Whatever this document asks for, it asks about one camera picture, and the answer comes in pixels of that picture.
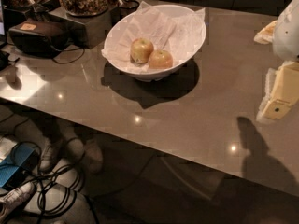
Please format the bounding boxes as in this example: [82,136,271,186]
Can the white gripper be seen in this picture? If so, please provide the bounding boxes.
[256,0,299,124]

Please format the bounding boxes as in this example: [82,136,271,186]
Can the yellow-red apple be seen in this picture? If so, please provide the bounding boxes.
[130,38,154,64]
[149,50,173,69]

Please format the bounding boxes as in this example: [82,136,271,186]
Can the white bowl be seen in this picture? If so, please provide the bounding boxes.
[103,4,207,82]

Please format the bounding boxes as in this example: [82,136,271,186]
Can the white paper liner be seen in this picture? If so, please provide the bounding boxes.
[101,1,206,74]

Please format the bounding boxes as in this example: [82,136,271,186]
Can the black cup with scoop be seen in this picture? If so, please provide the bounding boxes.
[110,0,140,19]

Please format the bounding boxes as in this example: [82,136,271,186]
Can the grey snack dispenser base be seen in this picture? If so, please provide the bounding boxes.
[49,7,112,49]

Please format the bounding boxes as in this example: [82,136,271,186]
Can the white shoe under table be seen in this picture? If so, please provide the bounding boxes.
[39,139,63,173]

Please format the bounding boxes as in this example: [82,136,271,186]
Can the black VR headset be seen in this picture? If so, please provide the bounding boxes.
[8,19,69,58]

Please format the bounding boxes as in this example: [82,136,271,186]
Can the blue box on floor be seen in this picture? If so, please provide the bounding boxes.
[0,144,35,190]

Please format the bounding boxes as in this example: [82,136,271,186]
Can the white sneaker lower left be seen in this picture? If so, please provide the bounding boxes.
[0,182,35,224]

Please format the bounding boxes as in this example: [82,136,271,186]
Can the black headset cable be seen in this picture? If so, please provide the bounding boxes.
[50,45,86,65]

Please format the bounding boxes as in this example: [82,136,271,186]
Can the black floor cables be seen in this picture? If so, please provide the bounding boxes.
[8,137,101,224]

